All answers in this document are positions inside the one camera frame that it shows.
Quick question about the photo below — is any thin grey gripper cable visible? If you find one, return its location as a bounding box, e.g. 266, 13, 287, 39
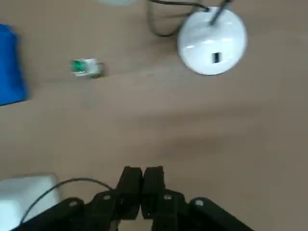
20, 177, 116, 224

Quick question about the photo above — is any black lamp cable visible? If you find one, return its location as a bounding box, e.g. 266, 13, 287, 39
146, 0, 210, 38

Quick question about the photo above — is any white desk lamp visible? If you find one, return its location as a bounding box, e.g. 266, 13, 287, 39
177, 0, 248, 76

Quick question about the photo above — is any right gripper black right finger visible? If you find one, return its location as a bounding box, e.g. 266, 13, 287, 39
141, 165, 252, 231

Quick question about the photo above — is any folded blue cloth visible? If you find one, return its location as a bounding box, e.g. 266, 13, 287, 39
0, 23, 30, 106

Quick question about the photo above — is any white box appliance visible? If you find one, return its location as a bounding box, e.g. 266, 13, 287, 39
0, 172, 61, 231

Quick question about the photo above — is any green push button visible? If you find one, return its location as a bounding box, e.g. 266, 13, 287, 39
69, 58, 105, 78

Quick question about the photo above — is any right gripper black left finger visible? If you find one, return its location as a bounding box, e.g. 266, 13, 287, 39
12, 166, 144, 231

